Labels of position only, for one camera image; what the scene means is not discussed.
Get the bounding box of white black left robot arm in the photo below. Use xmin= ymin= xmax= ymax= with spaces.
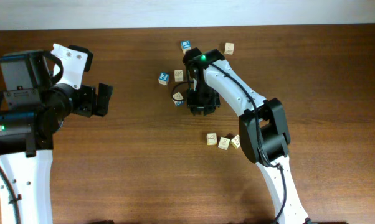
xmin=0 ymin=44 xmax=113 ymax=223

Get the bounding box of blue top wooden block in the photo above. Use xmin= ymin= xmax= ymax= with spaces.
xmin=181 ymin=40 xmax=191 ymax=54

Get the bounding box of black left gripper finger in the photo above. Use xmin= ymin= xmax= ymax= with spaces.
xmin=68 ymin=45 xmax=93 ymax=72
xmin=94 ymin=83 xmax=113 ymax=117

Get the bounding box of wooden block letter H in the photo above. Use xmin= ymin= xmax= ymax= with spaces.
xmin=230 ymin=135 xmax=240 ymax=149

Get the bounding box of wooden block letter J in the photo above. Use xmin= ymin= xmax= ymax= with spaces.
xmin=218 ymin=137 xmax=230 ymax=150

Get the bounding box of plain wooden block far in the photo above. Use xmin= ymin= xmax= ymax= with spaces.
xmin=224 ymin=42 xmax=234 ymax=55

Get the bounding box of wooden block letter M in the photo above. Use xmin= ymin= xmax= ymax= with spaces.
xmin=171 ymin=92 xmax=184 ymax=106

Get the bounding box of wooden block letter L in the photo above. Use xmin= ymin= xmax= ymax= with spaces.
xmin=206 ymin=133 xmax=217 ymax=146

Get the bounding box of wooden block blue number 2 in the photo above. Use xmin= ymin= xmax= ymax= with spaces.
xmin=158 ymin=72 xmax=169 ymax=85

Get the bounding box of wooden block fox picture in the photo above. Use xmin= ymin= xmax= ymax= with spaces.
xmin=174 ymin=70 xmax=184 ymax=82

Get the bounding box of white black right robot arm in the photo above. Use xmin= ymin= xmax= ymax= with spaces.
xmin=183 ymin=48 xmax=312 ymax=224

